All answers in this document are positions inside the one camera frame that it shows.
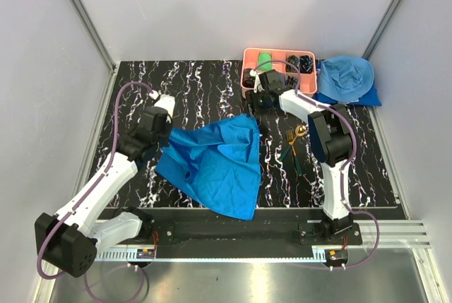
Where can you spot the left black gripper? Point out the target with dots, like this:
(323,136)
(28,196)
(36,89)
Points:
(167,127)

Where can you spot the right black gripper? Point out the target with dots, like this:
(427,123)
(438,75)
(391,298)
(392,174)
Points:
(251,97)

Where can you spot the gold fork green handle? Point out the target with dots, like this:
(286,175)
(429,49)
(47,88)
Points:
(291,138)

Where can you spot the gold spoon green handle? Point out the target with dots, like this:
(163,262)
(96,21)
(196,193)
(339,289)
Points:
(299,131)

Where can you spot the blue cloth napkin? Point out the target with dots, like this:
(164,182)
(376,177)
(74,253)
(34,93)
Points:
(217,165)

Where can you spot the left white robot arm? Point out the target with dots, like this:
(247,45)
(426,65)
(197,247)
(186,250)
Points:
(71,238)

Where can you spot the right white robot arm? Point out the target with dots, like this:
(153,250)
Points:
(332,142)

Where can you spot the dark patterned rolled tie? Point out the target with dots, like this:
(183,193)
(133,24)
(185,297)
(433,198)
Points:
(248,78)

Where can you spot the dark floral rolled tie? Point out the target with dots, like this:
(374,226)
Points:
(292,81)

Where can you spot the green rolled cloth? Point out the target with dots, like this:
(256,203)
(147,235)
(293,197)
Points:
(264,61)

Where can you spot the green patterned rolled tie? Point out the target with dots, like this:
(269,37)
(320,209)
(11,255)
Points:
(292,63)

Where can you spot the navy dotted rolled tie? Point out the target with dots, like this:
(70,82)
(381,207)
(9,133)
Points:
(306,64)

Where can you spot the pink compartment tray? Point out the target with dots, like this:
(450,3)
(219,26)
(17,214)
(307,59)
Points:
(308,84)

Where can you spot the light blue bucket hat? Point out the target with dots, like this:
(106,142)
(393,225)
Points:
(345,78)

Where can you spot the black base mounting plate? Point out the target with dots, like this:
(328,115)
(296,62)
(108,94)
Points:
(273,233)

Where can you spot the blue folded cloth bag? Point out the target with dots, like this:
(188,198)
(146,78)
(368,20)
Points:
(371,98)

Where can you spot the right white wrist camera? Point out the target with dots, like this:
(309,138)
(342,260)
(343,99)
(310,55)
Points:
(256,75)

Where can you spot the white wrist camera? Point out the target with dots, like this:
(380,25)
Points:
(256,75)
(163,101)

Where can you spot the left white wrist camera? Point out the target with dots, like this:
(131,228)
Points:
(163,101)

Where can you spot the left aluminium frame post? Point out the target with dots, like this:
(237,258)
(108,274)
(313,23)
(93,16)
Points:
(92,32)

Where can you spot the aluminium frame post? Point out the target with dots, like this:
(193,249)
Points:
(381,28)
(92,32)

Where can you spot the right aluminium frame post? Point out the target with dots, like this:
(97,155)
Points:
(381,28)

